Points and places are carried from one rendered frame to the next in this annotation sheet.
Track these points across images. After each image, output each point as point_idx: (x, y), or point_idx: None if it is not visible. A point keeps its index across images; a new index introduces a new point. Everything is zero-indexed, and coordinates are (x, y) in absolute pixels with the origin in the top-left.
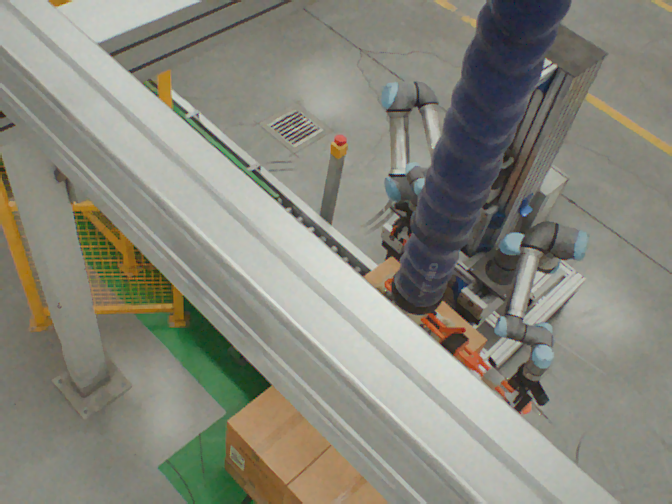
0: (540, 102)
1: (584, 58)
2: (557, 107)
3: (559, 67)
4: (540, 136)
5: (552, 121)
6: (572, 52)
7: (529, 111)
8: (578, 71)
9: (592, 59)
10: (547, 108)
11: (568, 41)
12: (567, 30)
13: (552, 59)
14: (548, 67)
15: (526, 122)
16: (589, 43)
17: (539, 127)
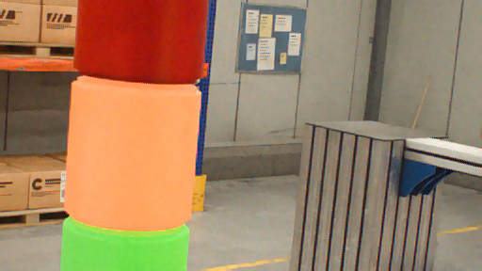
0: (418, 214)
1: (395, 128)
2: (439, 200)
3: (431, 137)
4: (426, 267)
5: (437, 228)
6: (385, 129)
7: (409, 242)
8: (433, 134)
9: (394, 126)
10: (428, 215)
11: (357, 126)
12: (326, 122)
13: (413, 136)
14: (438, 140)
15: (408, 263)
16: (354, 121)
17: (424, 254)
